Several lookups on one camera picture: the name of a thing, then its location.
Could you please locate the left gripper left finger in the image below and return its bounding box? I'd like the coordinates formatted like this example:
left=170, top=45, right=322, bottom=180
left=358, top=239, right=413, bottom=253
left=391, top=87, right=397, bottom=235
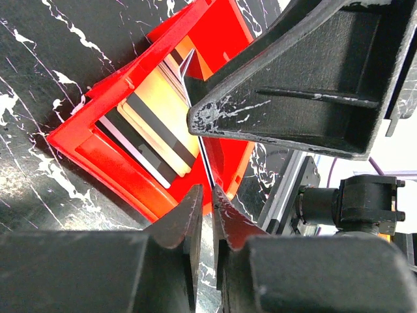
left=1, top=185, right=203, bottom=312

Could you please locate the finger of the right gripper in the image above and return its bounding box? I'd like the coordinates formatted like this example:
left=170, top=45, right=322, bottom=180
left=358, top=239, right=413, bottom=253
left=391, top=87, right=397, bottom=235
left=186, top=1, right=416, bottom=160

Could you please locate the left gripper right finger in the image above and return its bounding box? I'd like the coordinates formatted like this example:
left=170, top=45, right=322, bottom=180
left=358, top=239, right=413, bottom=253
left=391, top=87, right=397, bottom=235
left=212, top=186, right=416, bottom=312

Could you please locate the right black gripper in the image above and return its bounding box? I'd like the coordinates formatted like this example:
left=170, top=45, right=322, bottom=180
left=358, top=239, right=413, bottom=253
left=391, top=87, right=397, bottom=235
left=295, top=175, right=405, bottom=236

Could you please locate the red plastic bin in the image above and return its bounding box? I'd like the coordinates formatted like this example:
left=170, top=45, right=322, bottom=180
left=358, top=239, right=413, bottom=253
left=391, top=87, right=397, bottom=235
left=47, top=1, right=253, bottom=221

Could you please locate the stack of credit cards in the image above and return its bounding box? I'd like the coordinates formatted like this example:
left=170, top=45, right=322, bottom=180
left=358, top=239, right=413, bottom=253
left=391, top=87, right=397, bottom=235
left=96, top=50, right=199, bottom=188

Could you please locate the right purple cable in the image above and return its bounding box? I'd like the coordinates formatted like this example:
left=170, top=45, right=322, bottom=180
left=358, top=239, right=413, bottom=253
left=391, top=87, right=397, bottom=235
left=326, top=156, right=387, bottom=190

